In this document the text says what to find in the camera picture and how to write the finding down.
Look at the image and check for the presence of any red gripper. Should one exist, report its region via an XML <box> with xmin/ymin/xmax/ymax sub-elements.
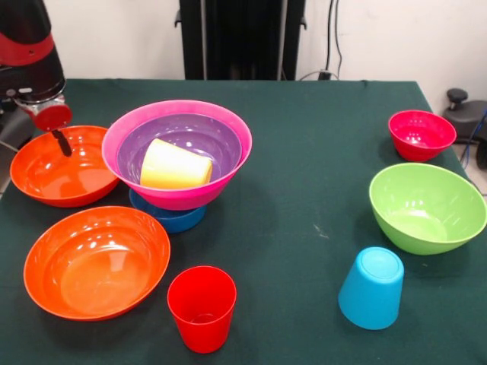
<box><xmin>32</xmin><ymin>103</ymin><xmax>73</xmax><ymax>157</ymax></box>

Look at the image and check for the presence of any orange bowl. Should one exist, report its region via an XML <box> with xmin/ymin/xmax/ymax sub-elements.
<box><xmin>23</xmin><ymin>206</ymin><xmax>171</xmax><ymax>322</ymax></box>
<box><xmin>9</xmin><ymin>125</ymin><xmax>121</xmax><ymax>208</ymax></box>

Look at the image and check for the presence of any yellow cup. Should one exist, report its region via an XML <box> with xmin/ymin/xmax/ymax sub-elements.
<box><xmin>139</xmin><ymin>138</ymin><xmax>214</xmax><ymax>190</ymax></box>

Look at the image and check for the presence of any purple bowl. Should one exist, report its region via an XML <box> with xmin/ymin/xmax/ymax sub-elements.
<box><xmin>116</xmin><ymin>113</ymin><xmax>244</xmax><ymax>190</ymax></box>

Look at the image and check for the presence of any large pink bowl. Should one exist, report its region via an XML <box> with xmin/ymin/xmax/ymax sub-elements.
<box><xmin>101</xmin><ymin>99</ymin><xmax>253</xmax><ymax>211</ymax></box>

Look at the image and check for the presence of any black caster leg with knob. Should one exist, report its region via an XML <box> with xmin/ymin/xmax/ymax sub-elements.
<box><xmin>443</xmin><ymin>87</ymin><xmax>487</xmax><ymax>170</ymax></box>
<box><xmin>0</xmin><ymin>109</ymin><xmax>36</xmax><ymax>155</ymax></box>

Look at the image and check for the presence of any blue bowl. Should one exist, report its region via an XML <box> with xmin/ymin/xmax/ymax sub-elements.
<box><xmin>128</xmin><ymin>189</ymin><xmax>208</xmax><ymax>234</ymax></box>

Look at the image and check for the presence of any red cup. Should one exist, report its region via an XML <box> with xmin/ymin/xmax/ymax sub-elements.
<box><xmin>167</xmin><ymin>265</ymin><xmax>238</xmax><ymax>354</ymax></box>

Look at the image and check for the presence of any dark green tablecloth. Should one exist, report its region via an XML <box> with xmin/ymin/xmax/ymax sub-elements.
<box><xmin>0</xmin><ymin>78</ymin><xmax>487</xmax><ymax>365</ymax></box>

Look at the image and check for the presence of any light blue cup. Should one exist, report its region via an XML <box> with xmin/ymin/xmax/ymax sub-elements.
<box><xmin>338</xmin><ymin>246</ymin><xmax>406</xmax><ymax>331</ymax></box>

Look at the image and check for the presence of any small crimson bowl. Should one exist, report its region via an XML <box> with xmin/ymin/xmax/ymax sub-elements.
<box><xmin>387</xmin><ymin>109</ymin><xmax>457</xmax><ymax>163</ymax></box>

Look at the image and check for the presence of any green bowl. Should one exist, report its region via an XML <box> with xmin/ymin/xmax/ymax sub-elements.
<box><xmin>368</xmin><ymin>162</ymin><xmax>487</xmax><ymax>256</ymax></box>

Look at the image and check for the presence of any black wall cable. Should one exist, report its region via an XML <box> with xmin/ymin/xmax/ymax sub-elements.
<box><xmin>298</xmin><ymin>0</ymin><xmax>345</xmax><ymax>81</ymax></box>

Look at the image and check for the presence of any blue cable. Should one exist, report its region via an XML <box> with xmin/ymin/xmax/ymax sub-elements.
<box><xmin>460</xmin><ymin>109</ymin><xmax>487</xmax><ymax>168</ymax></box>

